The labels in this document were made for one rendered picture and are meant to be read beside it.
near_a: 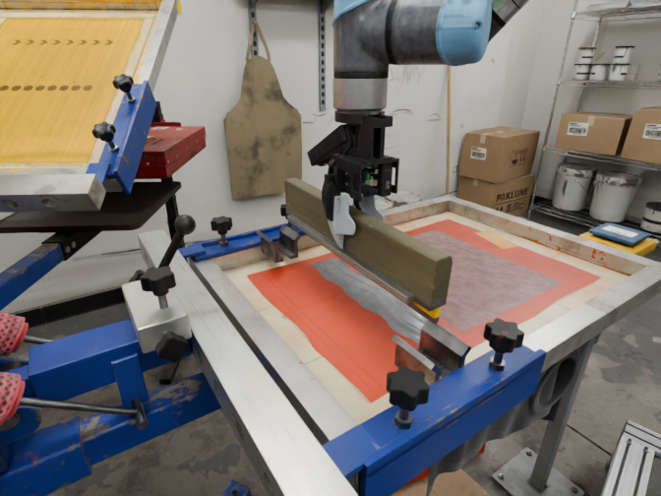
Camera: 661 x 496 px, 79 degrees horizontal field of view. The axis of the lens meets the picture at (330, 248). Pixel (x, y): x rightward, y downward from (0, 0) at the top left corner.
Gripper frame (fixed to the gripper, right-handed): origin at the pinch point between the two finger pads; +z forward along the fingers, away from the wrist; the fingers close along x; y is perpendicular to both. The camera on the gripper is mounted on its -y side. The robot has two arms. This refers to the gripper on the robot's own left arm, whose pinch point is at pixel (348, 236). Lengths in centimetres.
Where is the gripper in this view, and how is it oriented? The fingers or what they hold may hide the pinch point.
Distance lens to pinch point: 66.4
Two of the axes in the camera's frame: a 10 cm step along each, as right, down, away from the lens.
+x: 8.3, -2.3, 5.0
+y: 5.5, 3.4, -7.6
